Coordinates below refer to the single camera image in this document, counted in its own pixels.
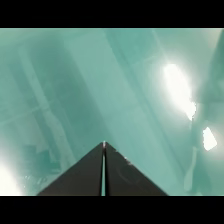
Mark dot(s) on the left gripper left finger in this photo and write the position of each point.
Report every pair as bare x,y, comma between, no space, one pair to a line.
83,176

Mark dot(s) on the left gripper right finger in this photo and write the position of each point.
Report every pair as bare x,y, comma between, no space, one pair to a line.
128,178

